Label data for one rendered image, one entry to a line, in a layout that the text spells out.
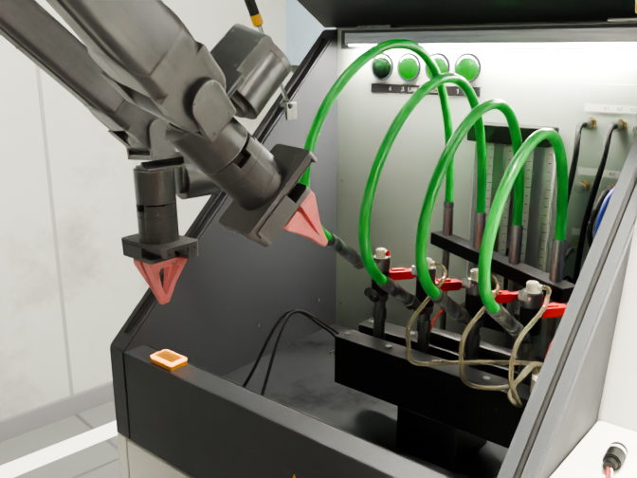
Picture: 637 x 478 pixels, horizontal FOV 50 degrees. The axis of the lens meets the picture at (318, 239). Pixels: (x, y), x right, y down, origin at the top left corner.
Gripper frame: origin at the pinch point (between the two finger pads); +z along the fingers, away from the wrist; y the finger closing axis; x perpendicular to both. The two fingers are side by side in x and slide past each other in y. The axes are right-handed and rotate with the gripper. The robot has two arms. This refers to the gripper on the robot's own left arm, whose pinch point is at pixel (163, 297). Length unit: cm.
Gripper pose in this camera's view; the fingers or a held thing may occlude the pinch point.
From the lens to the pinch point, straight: 105.1
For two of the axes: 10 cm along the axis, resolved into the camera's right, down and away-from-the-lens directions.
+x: -6.4, 2.2, -7.3
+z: 0.1, 9.6, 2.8
